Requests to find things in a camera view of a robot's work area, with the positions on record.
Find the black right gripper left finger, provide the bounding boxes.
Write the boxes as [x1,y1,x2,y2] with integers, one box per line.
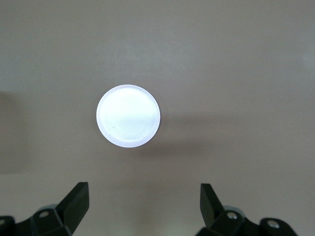
[0,181,90,236]

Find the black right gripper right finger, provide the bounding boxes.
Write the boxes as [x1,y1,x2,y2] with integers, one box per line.
[196,183,299,236]

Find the pale pink round plate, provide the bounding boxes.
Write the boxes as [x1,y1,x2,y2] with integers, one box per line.
[96,84,161,149]

